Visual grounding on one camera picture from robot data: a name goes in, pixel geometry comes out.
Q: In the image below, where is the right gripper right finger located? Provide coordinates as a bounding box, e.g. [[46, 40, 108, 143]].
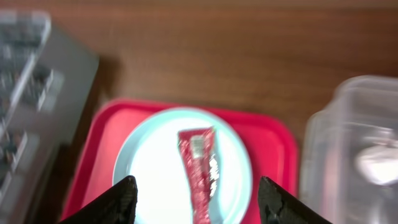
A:
[[257, 176, 331, 224]]

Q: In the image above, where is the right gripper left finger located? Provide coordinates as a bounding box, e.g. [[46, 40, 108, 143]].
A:
[[59, 175, 138, 224]]

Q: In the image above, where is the red snack wrapper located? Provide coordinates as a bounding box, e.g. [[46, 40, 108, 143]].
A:
[[178, 127, 216, 224]]

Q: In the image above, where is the grey dishwasher rack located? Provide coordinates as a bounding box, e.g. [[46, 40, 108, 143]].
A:
[[1, 10, 100, 223]]

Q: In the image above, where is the light blue plate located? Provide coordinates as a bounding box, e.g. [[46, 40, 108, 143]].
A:
[[113, 107, 252, 223]]

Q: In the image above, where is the red plastic tray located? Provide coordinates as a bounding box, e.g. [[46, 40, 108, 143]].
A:
[[61, 100, 298, 219]]

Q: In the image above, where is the clear plastic bin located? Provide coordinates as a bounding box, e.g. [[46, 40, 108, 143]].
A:
[[299, 75, 397, 223]]

